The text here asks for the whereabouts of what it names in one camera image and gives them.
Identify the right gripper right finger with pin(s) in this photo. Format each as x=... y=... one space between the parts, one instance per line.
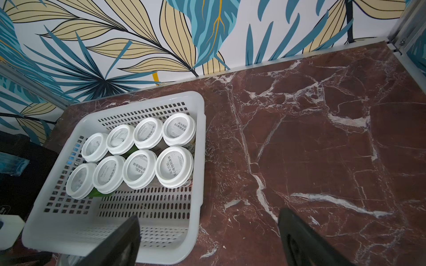
x=303 y=246

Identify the white perforated plastic basket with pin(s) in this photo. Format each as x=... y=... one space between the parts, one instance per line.
x=169 y=218

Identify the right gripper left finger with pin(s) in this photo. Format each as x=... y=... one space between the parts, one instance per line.
x=119 y=249

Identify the black plastic toolbox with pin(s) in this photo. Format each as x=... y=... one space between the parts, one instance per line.
x=25 y=167

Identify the yogurt cup green label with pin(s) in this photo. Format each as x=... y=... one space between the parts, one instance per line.
x=120 y=140

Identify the yogurt cup white lid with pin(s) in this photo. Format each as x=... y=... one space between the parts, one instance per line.
x=95 y=147

